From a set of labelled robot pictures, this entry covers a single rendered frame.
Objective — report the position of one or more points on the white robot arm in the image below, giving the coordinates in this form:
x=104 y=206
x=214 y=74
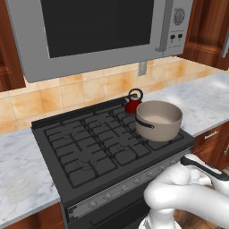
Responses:
x=184 y=199

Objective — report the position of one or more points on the red kettle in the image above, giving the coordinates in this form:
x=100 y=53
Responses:
x=133 y=104

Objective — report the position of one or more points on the black stove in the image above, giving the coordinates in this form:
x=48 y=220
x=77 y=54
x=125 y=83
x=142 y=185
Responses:
x=95 y=140

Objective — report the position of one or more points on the silver stove knob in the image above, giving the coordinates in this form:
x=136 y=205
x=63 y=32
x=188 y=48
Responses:
x=93 y=204
x=107 y=196
x=137 y=181
x=150 y=174
x=124 y=188

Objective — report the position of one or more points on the brown wooden base cabinet door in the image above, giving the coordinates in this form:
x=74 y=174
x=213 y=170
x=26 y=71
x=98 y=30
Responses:
x=217 y=155

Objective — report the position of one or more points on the brown wooden base cabinet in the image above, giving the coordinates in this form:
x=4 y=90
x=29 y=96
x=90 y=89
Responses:
x=38 y=219

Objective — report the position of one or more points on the grey microwave oven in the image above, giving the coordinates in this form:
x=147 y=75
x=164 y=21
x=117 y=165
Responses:
x=98 y=32

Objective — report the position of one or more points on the brown wooden drawer front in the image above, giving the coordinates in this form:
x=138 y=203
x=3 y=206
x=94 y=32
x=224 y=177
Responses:
x=212 y=134

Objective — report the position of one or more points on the grey wall outlet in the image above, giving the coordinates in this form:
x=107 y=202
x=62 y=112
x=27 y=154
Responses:
x=142 y=68

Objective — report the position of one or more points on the brown wooden wall cabinet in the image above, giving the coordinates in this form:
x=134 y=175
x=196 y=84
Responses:
x=208 y=29
x=9 y=59

